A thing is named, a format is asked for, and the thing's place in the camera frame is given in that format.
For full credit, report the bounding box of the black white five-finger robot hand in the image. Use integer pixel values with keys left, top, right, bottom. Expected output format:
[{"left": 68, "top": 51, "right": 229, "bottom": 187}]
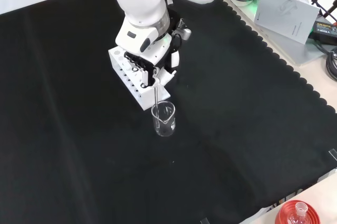
[{"left": 115, "top": 20, "right": 181, "bottom": 89}]

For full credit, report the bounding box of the white test tube rack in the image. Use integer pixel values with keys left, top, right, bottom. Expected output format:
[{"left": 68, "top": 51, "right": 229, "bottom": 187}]
[{"left": 107, "top": 46, "right": 171, "bottom": 111}]

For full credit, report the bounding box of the pale grey board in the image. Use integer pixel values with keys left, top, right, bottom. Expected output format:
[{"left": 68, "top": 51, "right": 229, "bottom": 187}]
[{"left": 223, "top": 0, "right": 328, "bottom": 67}]

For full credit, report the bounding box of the clear glass rod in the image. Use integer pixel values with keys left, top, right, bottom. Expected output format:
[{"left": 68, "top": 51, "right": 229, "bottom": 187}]
[{"left": 154, "top": 76, "right": 161, "bottom": 130}]

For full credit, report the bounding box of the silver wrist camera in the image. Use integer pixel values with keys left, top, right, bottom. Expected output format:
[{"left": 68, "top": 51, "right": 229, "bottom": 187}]
[{"left": 172, "top": 18, "right": 192, "bottom": 42}]

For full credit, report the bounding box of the black cable bundle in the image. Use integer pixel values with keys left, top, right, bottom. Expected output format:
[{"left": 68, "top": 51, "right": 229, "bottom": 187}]
[{"left": 325, "top": 46, "right": 337, "bottom": 80}]

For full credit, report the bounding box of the clear glass beaker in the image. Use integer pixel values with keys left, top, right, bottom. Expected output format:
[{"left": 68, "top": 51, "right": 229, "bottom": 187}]
[{"left": 151, "top": 100, "right": 176, "bottom": 137}]

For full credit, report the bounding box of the clear round-bottom flask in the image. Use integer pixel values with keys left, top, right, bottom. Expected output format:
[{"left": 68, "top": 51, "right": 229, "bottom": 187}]
[{"left": 288, "top": 202, "right": 309, "bottom": 224}]

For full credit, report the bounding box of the black bench cloth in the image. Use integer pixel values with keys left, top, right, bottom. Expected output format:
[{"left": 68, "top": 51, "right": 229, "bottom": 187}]
[{"left": 0, "top": 0, "right": 337, "bottom": 224}]

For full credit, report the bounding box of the black power adapter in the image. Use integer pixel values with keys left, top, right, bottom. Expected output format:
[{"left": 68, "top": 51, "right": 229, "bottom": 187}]
[{"left": 312, "top": 18, "right": 337, "bottom": 45}]

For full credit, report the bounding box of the white paper booklet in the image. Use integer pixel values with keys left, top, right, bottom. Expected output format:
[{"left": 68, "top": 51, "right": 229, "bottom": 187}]
[{"left": 254, "top": 0, "right": 321, "bottom": 45}]

